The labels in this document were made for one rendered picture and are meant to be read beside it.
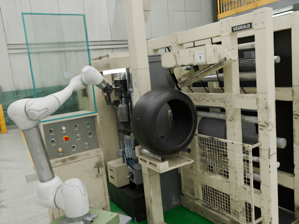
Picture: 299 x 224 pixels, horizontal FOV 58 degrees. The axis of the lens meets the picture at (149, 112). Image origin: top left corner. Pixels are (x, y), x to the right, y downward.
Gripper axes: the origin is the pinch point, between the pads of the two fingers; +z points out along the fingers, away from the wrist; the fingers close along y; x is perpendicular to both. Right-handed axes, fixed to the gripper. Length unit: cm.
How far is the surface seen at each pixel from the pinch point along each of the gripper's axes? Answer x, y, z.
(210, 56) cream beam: 55, -58, 12
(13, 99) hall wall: -870, 17, 198
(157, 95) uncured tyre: 26.9, -15.6, 10.6
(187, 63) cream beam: 32, -53, 16
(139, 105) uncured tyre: 13.8, -3.7, 10.3
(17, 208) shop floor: -172, 158, 72
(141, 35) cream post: -13, -62, -10
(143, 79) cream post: -7.9, -31.9, 15.3
